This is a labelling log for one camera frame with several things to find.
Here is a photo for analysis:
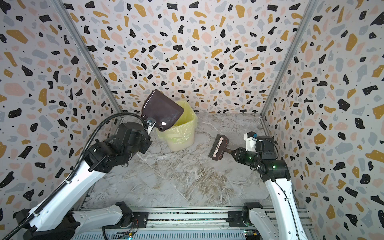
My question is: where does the cream bin with green bag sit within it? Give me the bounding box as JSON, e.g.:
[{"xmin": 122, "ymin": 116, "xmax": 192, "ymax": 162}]
[{"xmin": 157, "ymin": 100, "xmax": 198, "ymax": 152}]

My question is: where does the brown cartoon face hand broom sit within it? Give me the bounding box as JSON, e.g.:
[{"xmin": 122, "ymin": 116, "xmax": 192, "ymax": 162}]
[{"xmin": 209, "ymin": 135, "xmax": 233, "ymax": 161}]

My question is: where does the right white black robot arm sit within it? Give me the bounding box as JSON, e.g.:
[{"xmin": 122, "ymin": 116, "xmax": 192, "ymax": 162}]
[{"xmin": 231, "ymin": 133, "xmax": 308, "ymax": 240}]

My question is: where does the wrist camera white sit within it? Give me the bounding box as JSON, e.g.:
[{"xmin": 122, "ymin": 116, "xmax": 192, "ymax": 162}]
[
  {"xmin": 244, "ymin": 131, "xmax": 261, "ymax": 153},
  {"xmin": 146, "ymin": 118, "xmax": 157, "ymax": 135}
]

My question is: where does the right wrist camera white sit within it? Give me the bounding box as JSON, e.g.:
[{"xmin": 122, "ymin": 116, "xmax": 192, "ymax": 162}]
[{"xmin": 244, "ymin": 131, "xmax": 261, "ymax": 153}]

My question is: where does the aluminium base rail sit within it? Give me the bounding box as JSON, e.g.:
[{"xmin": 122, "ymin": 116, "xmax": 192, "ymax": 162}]
[{"xmin": 70, "ymin": 205, "xmax": 313, "ymax": 240}]

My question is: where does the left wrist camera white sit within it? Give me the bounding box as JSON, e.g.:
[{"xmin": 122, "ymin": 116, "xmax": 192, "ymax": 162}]
[{"xmin": 146, "ymin": 118, "xmax": 157, "ymax": 135}]

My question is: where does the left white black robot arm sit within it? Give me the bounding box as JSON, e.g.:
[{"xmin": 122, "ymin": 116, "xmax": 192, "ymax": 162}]
[{"xmin": 16, "ymin": 119, "xmax": 155, "ymax": 240}]

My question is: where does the dark brown plastic dustpan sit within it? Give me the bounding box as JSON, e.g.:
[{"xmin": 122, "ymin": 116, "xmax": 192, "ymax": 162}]
[{"xmin": 141, "ymin": 90, "xmax": 184, "ymax": 132}]

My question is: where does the aluminium corner post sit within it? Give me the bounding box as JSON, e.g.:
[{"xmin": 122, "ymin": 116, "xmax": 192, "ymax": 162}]
[
  {"xmin": 52, "ymin": 1, "xmax": 122, "ymax": 113},
  {"xmin": 261, "ymin": 0, "xmax": 319, "ymax": 119}
]

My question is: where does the right aluminium corner post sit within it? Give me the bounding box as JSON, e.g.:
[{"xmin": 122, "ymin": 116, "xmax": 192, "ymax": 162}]
[{"xmin": 261, "ymin": 0, "xmax": 319, "ymax": 119}]

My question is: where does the left aluminium corner post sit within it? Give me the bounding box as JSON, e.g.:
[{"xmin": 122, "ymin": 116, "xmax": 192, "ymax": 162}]
[{"xmin": 52, "ymin": 1, "xmax": 122, "ymax": 113}]

